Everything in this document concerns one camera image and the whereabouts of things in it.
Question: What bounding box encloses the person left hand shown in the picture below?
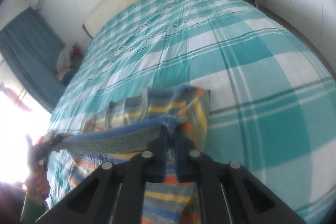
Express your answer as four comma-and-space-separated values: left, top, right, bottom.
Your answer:
25, 135, 50, 206

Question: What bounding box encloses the blue curtain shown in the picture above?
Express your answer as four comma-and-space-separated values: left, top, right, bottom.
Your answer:
1, 8, 66, 113

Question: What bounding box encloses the teal plaid bedspread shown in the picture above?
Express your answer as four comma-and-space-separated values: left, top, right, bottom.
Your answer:
50, 0, 335, 223

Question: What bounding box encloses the pile of clothes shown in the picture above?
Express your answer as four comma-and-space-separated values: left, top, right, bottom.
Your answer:
56, 44, 84, 86

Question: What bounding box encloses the striped knit sweater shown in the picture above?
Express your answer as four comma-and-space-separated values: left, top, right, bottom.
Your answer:
48, 86, 210, 223

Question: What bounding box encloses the green sleeved forearm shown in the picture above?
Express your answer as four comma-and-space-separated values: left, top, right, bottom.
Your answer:
20, 194, 49, 224

